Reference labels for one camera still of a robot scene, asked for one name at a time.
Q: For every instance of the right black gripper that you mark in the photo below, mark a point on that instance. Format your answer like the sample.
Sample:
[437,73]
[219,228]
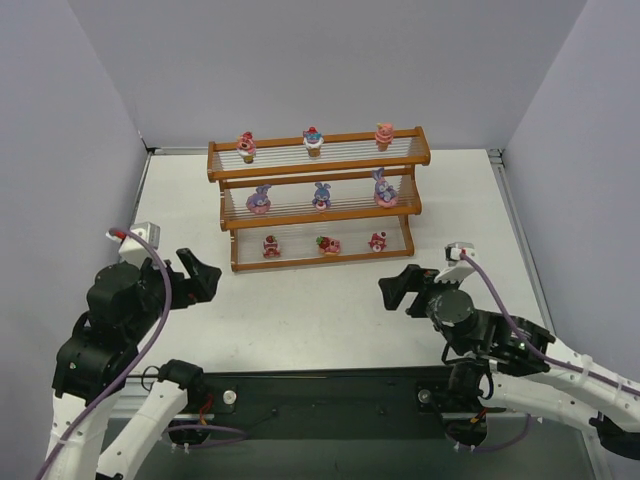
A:
[417,292]

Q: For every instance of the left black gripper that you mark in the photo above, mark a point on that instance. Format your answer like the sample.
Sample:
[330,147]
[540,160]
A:
[176,285]

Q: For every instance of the pink bear with cream hat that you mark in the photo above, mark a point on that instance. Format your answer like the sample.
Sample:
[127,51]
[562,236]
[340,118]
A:
[378,242]

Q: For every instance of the strawberry bear tart toy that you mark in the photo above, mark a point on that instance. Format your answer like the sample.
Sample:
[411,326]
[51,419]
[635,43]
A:
[328,246]

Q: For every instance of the purple bunny sitting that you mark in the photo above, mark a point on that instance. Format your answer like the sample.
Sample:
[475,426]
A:
[384,193]

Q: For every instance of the purple bunny holding cake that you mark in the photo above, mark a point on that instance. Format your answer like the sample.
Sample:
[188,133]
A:
[321,200]

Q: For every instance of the small red strawberry bear toy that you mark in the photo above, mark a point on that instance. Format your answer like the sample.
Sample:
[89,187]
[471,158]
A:
[246,147]

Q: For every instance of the pink round bear toy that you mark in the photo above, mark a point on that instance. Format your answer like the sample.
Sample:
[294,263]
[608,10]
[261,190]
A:
[384,136]

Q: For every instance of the blue red cupcake toy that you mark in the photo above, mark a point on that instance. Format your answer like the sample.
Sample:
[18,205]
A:
[313,141]

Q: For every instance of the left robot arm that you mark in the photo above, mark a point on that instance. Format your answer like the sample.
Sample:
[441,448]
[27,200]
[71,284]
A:
[128,307]

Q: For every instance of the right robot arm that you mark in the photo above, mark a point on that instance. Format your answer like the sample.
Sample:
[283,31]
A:
[517,363]

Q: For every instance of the wooden three-tier shelf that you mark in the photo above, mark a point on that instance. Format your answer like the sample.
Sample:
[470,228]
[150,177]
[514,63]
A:
[346,162]

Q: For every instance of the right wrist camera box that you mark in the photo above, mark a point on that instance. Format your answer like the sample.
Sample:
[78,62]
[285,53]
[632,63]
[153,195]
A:
[458,268]

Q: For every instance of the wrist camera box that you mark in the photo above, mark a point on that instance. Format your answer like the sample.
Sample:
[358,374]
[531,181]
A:
[130,250]
[458,268]

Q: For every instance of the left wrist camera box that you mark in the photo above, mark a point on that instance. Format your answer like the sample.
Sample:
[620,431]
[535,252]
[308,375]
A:
[130,250]

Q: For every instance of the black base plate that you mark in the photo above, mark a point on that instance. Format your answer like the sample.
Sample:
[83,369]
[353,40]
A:
[399,403]

